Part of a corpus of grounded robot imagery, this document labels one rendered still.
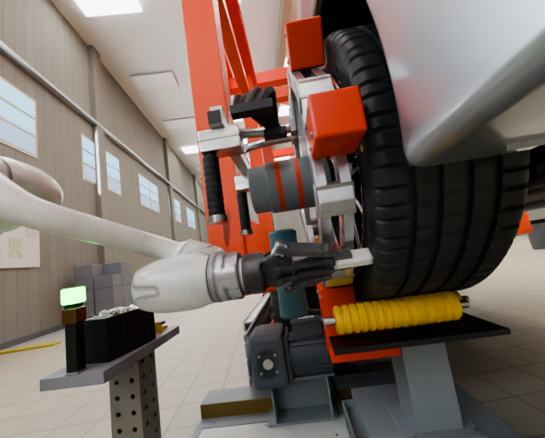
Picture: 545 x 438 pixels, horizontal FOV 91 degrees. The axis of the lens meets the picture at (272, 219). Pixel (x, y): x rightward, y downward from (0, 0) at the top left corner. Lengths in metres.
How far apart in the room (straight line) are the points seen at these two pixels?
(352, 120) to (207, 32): 1.30
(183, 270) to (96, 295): 5.37
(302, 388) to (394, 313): 0.68
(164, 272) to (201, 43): 1.28
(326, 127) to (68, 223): 0.54
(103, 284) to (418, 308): 5.48
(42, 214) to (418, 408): 0.89
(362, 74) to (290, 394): 1.09
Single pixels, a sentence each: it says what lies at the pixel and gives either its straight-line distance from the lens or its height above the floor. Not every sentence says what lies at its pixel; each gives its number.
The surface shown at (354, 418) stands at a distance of 1.05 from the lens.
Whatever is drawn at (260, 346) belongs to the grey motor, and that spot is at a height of 0.38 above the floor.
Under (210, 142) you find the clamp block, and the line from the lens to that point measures 0.60.
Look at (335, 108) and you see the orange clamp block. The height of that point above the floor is 0.85.
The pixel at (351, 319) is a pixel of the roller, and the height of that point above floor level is 0.52.
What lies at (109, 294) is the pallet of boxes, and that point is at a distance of 5.74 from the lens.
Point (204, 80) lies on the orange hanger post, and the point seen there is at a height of 1.54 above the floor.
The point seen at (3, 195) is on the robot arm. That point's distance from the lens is 0.73.
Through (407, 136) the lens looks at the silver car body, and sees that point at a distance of 0.36.
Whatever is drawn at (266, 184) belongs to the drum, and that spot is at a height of 0.84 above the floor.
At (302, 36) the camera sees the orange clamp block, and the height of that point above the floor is 1.10.
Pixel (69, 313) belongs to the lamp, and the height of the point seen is 0.60.
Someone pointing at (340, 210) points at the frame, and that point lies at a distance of 0.48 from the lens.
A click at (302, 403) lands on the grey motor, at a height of 0.10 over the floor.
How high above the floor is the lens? 0.66
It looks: 8 degrees up
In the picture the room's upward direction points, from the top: 9 degrees counter-clockwise
